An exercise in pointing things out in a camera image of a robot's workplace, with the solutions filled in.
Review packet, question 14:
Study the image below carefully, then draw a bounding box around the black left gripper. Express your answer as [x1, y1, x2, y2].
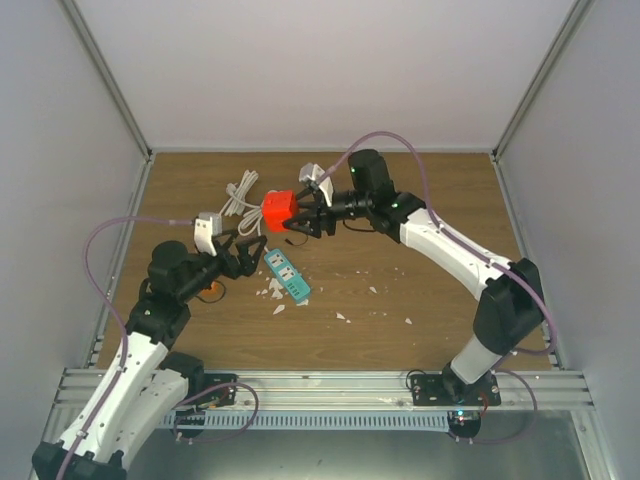
[178, 227, 266, 302]

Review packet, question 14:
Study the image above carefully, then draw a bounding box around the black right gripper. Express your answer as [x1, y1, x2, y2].
[284, 189, 372, 239]

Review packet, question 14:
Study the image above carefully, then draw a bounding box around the red cube adapter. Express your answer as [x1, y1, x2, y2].
[261, 190, 299, 233]

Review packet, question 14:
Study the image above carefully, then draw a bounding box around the orange power strip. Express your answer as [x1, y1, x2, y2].
[201, 281, 221, 297]

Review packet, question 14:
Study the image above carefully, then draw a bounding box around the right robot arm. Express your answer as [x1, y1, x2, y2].
[282, 149, 546, 405]

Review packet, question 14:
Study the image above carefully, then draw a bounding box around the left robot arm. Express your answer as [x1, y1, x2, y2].
[32, 221, 267, 479]

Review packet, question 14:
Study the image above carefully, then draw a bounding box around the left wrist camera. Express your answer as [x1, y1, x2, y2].
[193, 212, 222, 257]

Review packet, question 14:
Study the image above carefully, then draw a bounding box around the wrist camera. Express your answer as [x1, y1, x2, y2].
[193, 212, 222, 257]
[299, 163, 334, 207]

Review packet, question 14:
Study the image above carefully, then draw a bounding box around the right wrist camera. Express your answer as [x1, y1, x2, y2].
[299, 163, 334, 207]

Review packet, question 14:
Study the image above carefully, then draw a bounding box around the white orange strip cord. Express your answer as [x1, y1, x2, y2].
[219, 169, 260, 218]

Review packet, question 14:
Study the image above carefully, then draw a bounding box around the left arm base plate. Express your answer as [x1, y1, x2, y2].
[195, 373, 239, 409]

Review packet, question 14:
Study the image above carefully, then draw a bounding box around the slotted cable duct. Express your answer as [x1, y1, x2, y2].
[178, 410, 449, 433]

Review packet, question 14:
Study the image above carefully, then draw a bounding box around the aluminium front rail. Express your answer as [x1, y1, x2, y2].
[57, 368, 594, 412]

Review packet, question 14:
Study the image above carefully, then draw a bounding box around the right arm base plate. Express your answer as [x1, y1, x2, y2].
[405, 369, 502, 407]

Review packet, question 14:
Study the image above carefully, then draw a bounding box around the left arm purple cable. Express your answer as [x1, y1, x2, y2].
[54, 215, 199, 480]

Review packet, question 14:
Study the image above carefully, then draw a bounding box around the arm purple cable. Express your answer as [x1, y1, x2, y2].
[319, 130, 559, 445]
[54, 215, 199, 480]

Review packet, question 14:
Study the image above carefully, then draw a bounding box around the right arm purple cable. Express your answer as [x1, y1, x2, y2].
[319, 130, 559, 445]

